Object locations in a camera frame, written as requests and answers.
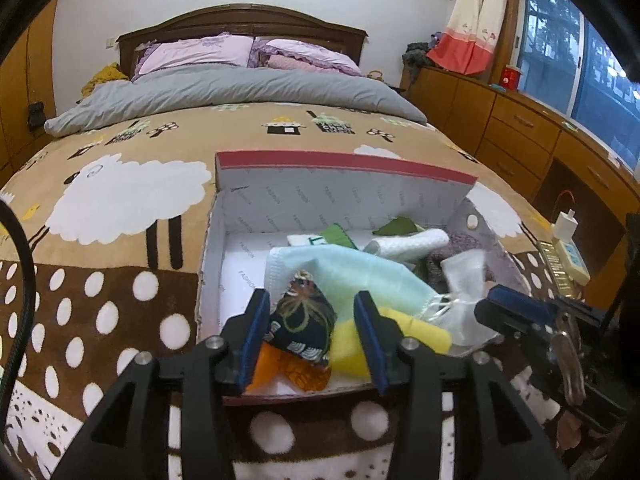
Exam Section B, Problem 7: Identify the grey knitted cloth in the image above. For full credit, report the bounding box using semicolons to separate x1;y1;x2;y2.
425;232;496;293

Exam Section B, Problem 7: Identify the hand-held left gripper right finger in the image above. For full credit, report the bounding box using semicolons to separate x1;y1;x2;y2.
352;290;571;480

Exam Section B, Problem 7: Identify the pile of clothes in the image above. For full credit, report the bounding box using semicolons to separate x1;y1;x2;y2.
402;32;443;81

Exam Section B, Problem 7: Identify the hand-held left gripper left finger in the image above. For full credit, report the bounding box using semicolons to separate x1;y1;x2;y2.
50;290;273;480

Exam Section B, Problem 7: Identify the white power strip with charger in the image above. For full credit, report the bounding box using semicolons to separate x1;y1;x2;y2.
537;240;583;298

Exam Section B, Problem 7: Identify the yellow cloth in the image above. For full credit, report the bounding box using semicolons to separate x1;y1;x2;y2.
80;62;130;98
330;307;453;376

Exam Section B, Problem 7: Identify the black cable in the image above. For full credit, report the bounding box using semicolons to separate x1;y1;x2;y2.
0;195;36;406

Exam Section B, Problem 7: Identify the white charger plug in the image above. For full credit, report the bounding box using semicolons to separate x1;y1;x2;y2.
552;209;578;242

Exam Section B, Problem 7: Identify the light purple pillow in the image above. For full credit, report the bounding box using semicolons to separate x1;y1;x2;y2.
132;35;255;78

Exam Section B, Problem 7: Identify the red cardboard shoe box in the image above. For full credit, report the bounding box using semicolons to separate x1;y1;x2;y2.
192;150;531;407

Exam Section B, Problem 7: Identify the purple ruffled pillow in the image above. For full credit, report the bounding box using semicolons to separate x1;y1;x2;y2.
252;38;362;77

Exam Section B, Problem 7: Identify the cream and red curtain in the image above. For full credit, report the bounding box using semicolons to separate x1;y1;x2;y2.
426;0;508;77

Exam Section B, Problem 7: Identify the wooden cabinet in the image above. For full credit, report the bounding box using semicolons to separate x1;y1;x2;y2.
400;65;640;311

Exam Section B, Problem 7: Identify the grey duvet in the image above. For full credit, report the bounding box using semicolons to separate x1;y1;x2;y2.
44;66;430;137

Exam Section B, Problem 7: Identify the wooden headboard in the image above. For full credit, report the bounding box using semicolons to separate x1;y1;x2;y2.
117;4;368;81

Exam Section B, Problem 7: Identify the dark patterned pouch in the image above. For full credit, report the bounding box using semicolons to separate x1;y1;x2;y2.
262;270;338;367

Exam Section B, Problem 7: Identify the green and white sock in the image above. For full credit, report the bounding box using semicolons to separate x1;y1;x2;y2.
286;223;360;251

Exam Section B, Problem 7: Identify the wooden wardrobe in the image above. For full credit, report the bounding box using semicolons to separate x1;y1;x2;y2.
0;0;58;171

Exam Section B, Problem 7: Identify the white sheer bag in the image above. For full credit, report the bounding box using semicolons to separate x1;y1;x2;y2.
417;251;501;348

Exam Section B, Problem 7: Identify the window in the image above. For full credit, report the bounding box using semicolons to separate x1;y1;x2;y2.
515;0;640;171

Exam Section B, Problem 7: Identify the orange patterned pouch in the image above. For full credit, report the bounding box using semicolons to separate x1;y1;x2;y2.
246;345;332;393

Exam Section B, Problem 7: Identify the white towel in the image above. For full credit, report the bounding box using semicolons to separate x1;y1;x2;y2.
363;228;451;262

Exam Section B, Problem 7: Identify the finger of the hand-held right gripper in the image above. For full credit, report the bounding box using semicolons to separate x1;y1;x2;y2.
487;285;558;320
474;300;528;342

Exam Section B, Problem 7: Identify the green ribbon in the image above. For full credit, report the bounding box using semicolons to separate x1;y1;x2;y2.
372;216;423;237

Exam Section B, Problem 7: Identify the blue face mask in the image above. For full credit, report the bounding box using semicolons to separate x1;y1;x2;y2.
265;246;453;321

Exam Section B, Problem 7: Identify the sheep printed blanket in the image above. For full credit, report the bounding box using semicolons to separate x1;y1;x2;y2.
0;101;601;480

